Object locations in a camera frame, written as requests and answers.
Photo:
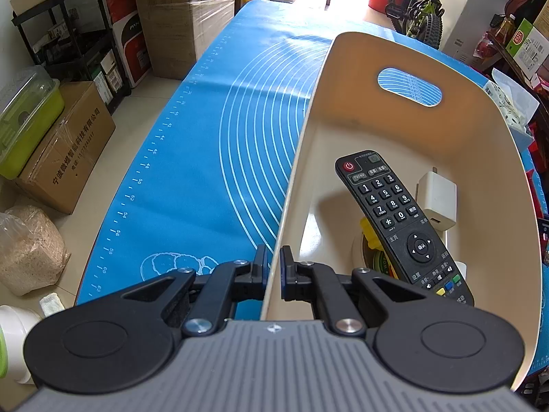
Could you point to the white pill bottle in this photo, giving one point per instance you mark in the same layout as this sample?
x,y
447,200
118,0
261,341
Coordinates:
x,y
459,268

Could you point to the clear bag of grain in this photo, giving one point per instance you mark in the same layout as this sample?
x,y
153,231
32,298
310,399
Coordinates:
x,y
25,253

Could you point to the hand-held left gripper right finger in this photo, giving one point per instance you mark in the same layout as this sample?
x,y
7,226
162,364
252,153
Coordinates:
x,y
285,281

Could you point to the blue silicone baking mat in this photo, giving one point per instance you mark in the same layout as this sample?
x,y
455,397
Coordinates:
x,y
206,137

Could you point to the black remote control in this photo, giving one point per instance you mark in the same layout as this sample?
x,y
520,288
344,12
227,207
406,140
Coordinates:
x,y
399,223

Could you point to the red and white appliance box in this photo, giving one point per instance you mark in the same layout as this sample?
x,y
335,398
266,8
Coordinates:
x,y
133,43

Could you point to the orange drink bottle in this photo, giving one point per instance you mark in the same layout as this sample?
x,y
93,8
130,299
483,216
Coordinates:
x,y
506,28

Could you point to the round green white container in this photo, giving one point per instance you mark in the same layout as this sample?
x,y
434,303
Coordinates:
x,y
379,264

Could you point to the small green white box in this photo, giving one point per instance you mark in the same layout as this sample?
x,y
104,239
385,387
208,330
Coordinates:
x,y
99,83

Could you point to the yellow plastic piece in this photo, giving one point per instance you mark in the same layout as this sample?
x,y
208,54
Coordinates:
x,y
369,234

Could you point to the black shelf rack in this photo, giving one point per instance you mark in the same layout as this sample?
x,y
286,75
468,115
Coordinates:
x,y
110,30

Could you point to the green and black bicycle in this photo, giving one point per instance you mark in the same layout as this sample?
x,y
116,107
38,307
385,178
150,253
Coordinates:
x,y
429,25

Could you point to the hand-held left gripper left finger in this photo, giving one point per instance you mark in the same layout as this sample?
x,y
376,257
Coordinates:
x,y
262,271

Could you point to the green container with clear lid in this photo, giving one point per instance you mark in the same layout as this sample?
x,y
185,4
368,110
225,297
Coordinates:
x,y
34,116

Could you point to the plain cardboard box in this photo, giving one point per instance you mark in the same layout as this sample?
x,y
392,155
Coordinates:
x,y
542,17

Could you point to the large wrapped cardboard box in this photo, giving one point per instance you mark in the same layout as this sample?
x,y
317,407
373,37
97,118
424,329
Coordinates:
x,y
180,30

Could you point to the white appliance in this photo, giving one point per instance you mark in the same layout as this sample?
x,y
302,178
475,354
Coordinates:
x,y
476,13

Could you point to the green and white box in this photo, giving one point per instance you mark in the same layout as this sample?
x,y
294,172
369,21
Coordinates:
x,y
527,47

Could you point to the beige plastic basket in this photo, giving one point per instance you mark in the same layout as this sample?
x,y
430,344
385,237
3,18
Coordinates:
x,y
364,107

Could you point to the white charger plug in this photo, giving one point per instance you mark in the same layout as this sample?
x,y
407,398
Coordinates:
x,y
437,199

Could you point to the printed tissue pack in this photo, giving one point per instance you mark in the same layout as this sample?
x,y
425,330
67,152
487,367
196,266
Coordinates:
x,y
510,103

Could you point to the taped brown cardboard box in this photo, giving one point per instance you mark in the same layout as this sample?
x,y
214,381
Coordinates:
x,y
73,150

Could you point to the white cloth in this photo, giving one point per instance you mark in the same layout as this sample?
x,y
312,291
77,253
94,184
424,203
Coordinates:
x,y
51,304

